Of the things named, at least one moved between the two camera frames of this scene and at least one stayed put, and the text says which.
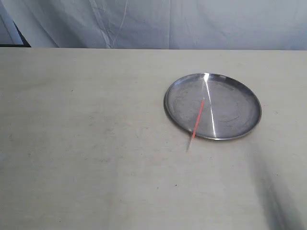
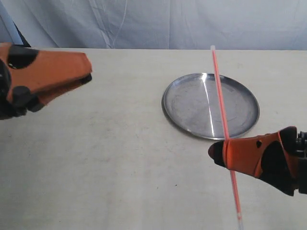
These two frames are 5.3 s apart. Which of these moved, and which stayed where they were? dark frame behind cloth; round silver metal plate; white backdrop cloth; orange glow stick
Moved: orange glow stick
Stayed: dark frame behind cloth; white backdrop cloth; round silver metal plate
